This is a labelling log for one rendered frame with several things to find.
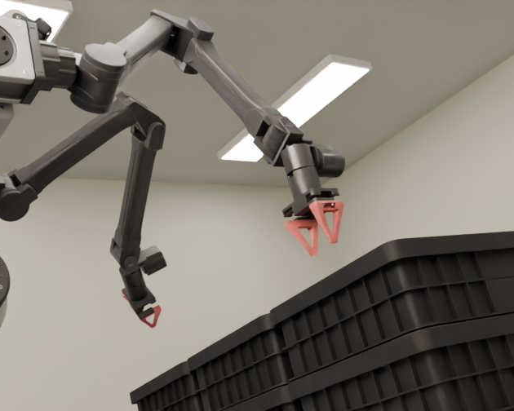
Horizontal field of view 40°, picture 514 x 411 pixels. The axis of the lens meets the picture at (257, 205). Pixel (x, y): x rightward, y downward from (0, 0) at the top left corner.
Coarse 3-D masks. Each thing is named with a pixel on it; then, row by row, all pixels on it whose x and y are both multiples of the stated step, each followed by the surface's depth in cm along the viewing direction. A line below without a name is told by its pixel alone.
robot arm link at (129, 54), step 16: (160, 16) 158; (176, 16) 161; (144, 32) 149; (160, 32) 153; (176, 32) 162; (192, 32) 158; (96, 48) 127; (112, 48) 130; (128, 48) 139; (144, 48) 143; (160, 48) 156; (176, 48) 161; (96, 64) 124; (112, 64) 124; (128, 64) 134; (96, 112) 129
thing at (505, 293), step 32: (448, 256) 90; (480, 256) 93; (512, 256) 96; (352, 288) 92; (384, 288) 86; (416, 288) 84; (448, 288) 86; (480, 288) 90; (512, 288) 92; (288, 320) 104; (320, 320) 98; (352, 320) 92; (384, 320) 87; (416, 320) 83; (448, 320) 84; (288, 352) 105; (320, 352) 98; (352, 352) 91
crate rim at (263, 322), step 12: (252, 324) 110; (264, 324) 108; (228, 336) 117; (240, 336) 114; (252, 336) 111; (216, 348) 120; (228, 348) 117; (192, 360) 128; (204, 360) 124; (192, 372) 130
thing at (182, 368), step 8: (176, 368) 133; (184, 368) 131; (160, 376) 139; (168, 376) 136; (176, 376) 133; (144, 384) 146; (152, 384) 142; (160, 384) 139; (136, 392) 149; (144, 392) 146; (152, 392) 143; (136, 400) 149
